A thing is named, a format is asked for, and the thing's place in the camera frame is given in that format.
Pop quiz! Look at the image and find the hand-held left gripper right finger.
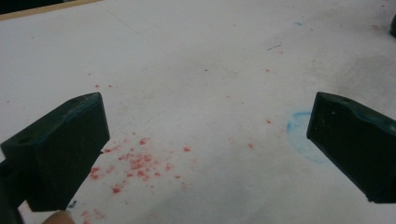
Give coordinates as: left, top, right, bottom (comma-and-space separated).
305, 91, 396, 205

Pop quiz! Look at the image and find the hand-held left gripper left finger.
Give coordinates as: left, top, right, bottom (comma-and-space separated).
0, 91, 111, 213

